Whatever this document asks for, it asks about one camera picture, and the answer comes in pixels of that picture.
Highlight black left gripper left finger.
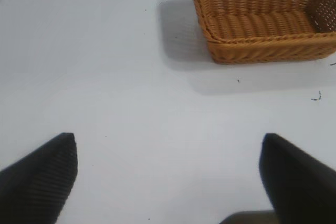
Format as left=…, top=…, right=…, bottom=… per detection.
left=0, top=132, right=79, bottom=224

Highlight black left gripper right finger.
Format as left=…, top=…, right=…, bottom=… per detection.
left=258, top=132, right=336, bottom=224

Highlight brown wicker basket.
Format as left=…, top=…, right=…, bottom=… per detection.
left=190, top=0, right=336, bottom=65

